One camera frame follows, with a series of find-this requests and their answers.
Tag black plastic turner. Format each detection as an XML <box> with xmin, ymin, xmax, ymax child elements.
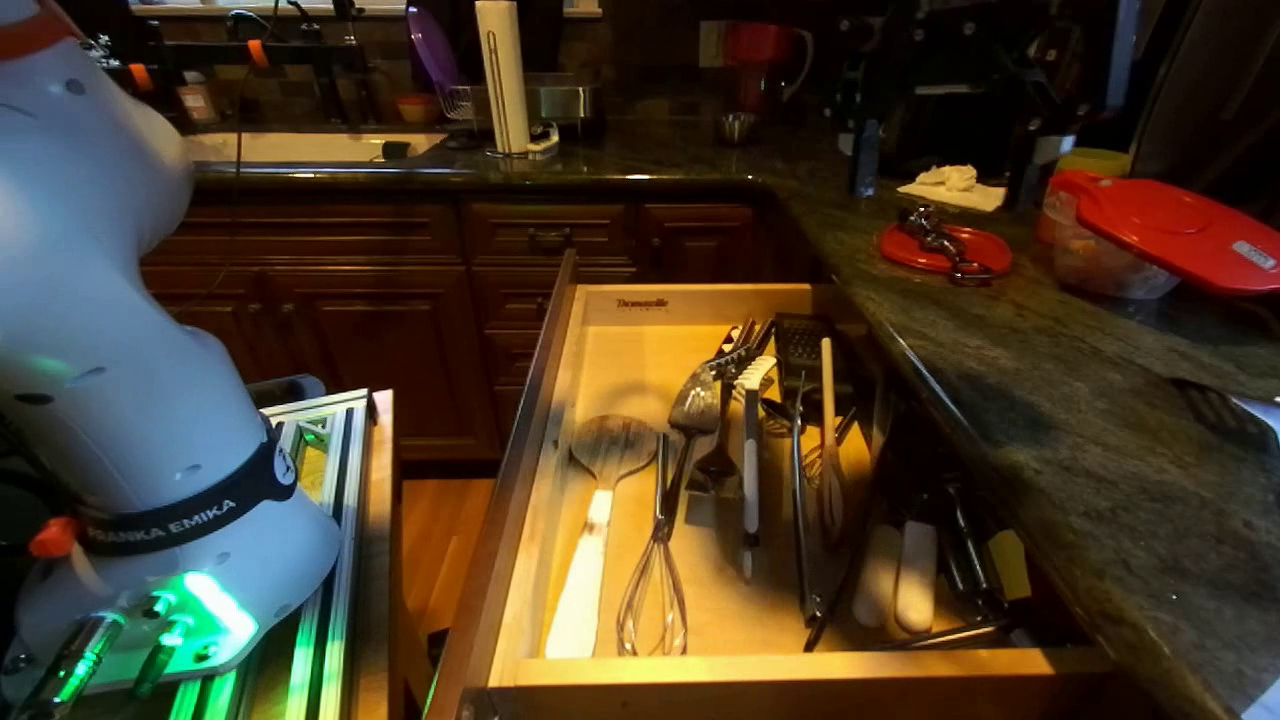
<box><xmin>678</xmin><ymin>377</ymin><xmax>745</xmax><ymax>531</ymax></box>

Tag black kitchen tongs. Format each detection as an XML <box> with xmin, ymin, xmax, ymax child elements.
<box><xmin>785</xmin><ymin>385</ymin><xmax>864</xmax><ymax>657</ymax></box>

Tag black grater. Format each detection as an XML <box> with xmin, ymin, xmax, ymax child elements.
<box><xmin>769</xmin><ymin>314</ymin><xmax>858</xmax><ymax>393</ymax></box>

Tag metal wire whisk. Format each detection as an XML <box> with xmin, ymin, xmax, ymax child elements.
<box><xmin>613</xmin><ymin>430</ymin><xmax>696</xmax><ymax>662</ymax></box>

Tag dark object on plate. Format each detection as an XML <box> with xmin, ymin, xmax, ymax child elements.
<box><xmin>894</xmin><ymin>203</ymin><xmax>1000</xmax><ymax>289</ymax></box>

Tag dark wooden cabinet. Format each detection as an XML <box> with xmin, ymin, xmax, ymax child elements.
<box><xmin>136</xmin><ymin>178</ymin><xmax>818</xmax><ymax>471</ymax></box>

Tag yellow-handled utensil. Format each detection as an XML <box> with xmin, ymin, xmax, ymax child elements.
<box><xmin>981</xmin><ymin>524</ymin><xmax>1040</xmax><ymax>610</ymax></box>

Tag white folded napkin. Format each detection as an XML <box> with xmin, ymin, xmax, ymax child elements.
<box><xmin>891</xmin><ymin>160</ymin><xmax>1012</xmax><ymax>219</ymax></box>

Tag yellow-lidded jar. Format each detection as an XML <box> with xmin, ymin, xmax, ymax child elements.
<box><xmin>1060</xmin><ymin>146</ymin><xmax>1135</xmax><ymax>185</ymax></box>

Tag white utensil handle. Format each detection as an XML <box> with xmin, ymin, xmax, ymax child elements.
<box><xmin>891</xmin><ymin>518</ymin><xmax>939</xmax><ymax>641</ymax></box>
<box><xmin>849</xmin><ymin>522</ymin><xmax>903</xmax><ymax>633</ymax></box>

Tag metal slotted turner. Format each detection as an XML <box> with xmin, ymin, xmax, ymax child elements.
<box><xmin>664</xmin><ymin>322</ymin><xmax>754</xmax><ymax>503</ymax></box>

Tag white kitchen sink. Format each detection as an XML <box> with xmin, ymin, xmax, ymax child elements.
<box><xmin>178</xmin><ymin>124</ymin><xmax>452</xmax><ymax>174</ymax></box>

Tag wooden spoon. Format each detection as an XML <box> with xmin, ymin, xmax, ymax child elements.
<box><xmin>812</xmin><ymin>333</ymin><xmax>850</xmax><ymax>546</ymax></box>

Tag slim white-handled utensil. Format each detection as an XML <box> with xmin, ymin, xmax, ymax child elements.
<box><xmin>736</xmin><ymin>385</ymin><xmax>769</xmax><ymax>584</ymax></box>

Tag container with red lid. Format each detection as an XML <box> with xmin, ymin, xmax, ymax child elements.
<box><xmin>1036</xmin><ymin>163</ymin><xmax>1280</xmax><ymax>304</ymax></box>

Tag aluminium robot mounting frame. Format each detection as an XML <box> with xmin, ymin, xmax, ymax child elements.
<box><xmin>0</xmin><ymin>379</ymin><xmax>400</xmax><ymax>720</ymax></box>

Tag red mug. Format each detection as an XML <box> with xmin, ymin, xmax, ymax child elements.
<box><xmin>719</xmin><ymin>16</ymin><xmax>818</xmax><ymax>119</ymax></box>

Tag white-handled slotted spoon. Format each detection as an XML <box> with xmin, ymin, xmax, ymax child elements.
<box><xmin>541</xmin><ymin>411</ymin><xmax>664</xmax><ymax>664</ymax></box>

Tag red plate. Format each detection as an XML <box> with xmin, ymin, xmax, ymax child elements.
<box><xmin>870</xmin><ymin>215</ymin><xmax>1018</xmax><ymax>289</ymax></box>

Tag purple utensil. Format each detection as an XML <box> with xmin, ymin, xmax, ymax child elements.
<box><xmin>403</xmin><ymin>5</ymin><xmax>464</xmax><ymax>95</ymax></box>

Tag open wooden drawer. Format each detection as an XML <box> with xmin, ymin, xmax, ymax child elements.
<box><xmin>423</xmin><ymin>249</ymin><xmax>1115</xmax><ymax>720</ymax></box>

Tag white paper towel roll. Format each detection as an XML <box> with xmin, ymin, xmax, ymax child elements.
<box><xmin>473</xmin><ymin>0</ymin><xmax>537</xmax><ymax>160</ymax></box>

